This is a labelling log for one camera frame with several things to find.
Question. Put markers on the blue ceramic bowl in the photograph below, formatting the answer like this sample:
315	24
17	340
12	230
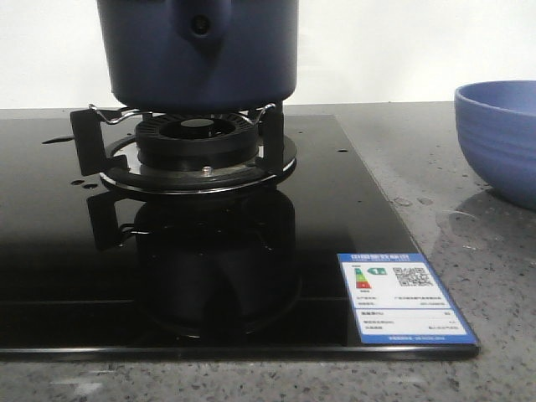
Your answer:
495	124

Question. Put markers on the dark blue pot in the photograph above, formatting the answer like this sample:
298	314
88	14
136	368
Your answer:
200	56

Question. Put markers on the right black gas burner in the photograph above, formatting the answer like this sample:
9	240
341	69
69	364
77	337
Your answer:
181	154

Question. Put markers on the blue energy label sticker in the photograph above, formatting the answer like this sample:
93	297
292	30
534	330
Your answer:
397	299

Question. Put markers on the black glass gas stove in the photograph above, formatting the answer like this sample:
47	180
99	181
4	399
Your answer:
89	273

